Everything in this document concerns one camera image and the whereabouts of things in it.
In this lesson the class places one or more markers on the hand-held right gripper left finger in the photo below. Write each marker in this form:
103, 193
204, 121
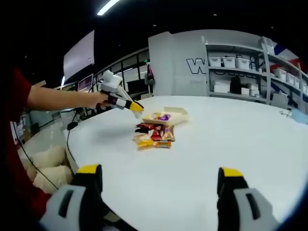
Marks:
79, 205

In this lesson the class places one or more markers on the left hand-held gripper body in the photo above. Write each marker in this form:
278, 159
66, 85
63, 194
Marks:
109, 83

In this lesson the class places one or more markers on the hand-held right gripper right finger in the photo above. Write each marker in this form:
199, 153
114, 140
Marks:
239, 209

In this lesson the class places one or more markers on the beige food tongs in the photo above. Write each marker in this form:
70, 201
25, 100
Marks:
137, 115

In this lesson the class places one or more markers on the pile of snacks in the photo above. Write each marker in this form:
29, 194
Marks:
144, 138

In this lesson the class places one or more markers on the brown food packet purple label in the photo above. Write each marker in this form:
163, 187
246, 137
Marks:
169, 133

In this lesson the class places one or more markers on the beige hexagonal container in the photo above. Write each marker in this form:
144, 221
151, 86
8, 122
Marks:
178, 115

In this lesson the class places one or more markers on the small orange food packet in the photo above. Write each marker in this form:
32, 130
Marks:
163, 144

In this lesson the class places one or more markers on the person's left hand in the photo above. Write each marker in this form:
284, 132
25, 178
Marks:
101, 101

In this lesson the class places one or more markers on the dark monitor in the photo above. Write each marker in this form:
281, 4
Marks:
136, 87

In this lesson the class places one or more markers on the purple lit monitor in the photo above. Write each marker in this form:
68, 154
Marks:
85, 83

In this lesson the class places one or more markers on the beige cushion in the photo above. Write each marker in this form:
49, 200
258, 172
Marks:
54, 179
48, 156

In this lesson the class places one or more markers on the hanging white screen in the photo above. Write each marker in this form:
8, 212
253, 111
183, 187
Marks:
79, 55

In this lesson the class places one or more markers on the red hanging garment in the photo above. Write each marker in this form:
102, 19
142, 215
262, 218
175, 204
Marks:
150, 74

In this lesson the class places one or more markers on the long ceiling light strip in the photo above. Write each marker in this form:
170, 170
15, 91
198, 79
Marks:
108, 7

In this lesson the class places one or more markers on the blue box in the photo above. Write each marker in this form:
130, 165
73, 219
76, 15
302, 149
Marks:
299, 116

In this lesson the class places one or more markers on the grey chair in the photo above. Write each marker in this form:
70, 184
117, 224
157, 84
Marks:
280, 100

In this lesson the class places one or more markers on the black bag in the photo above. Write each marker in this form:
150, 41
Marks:
235, 85

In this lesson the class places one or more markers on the row of white storage bins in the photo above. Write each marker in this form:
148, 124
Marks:
231, 62

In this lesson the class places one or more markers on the grey metal shelving rack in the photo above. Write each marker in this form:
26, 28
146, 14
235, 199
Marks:
264, 72

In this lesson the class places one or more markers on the red and blue flag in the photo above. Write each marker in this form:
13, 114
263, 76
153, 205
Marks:
285, 51

